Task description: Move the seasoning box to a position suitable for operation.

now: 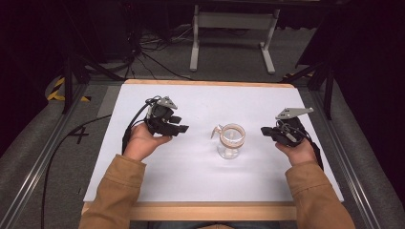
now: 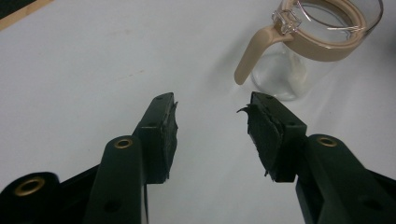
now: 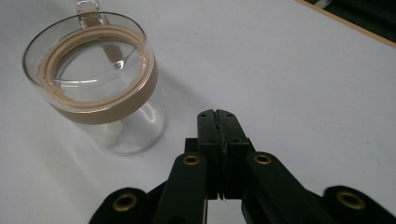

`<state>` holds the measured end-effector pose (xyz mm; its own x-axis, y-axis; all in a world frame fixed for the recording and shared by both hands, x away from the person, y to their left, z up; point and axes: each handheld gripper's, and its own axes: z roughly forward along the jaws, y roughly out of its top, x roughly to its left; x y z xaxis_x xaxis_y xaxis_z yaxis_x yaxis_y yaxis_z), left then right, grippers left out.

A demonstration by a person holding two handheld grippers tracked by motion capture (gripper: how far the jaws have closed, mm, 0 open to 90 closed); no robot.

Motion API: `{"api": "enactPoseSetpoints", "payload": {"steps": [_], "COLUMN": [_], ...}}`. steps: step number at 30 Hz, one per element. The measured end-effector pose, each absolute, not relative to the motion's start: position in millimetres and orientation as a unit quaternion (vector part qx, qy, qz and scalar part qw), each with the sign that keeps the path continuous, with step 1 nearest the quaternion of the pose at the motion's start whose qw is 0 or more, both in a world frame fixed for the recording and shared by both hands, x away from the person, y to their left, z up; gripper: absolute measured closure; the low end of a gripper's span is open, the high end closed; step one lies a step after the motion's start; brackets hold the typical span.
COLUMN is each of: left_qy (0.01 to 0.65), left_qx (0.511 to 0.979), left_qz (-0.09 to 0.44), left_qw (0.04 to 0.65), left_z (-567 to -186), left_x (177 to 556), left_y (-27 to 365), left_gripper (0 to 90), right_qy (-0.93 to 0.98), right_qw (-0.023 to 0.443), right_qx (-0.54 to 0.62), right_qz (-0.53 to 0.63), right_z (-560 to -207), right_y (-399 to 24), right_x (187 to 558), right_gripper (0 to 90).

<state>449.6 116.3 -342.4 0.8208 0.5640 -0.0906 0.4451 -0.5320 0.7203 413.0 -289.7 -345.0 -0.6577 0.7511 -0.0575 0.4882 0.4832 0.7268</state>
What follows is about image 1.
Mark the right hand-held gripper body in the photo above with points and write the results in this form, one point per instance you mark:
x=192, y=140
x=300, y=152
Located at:
x=290, y=129

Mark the black tripod stand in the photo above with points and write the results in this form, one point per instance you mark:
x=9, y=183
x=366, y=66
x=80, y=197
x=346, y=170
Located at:
x=328, y=92
x=68, y=82

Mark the aluminium floor rail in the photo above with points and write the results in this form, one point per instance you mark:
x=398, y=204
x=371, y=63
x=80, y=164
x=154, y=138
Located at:
x=347, y=165
x=35, y=168

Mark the white metal stand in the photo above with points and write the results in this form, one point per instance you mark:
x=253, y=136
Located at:
x=232, y=20

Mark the person's left hand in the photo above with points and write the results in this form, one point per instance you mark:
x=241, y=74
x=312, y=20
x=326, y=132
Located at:
x=142, y=141

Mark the person's right hand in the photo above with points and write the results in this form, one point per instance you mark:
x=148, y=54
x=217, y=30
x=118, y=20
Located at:
x=298, y=153

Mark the white table mat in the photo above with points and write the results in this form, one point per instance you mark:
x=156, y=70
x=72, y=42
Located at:
x=197, y=178

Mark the glass jar with wooden lid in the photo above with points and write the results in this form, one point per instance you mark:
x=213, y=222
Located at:
x=230, y=140

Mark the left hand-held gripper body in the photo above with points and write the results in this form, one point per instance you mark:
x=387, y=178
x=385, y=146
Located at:
x=159, y=115

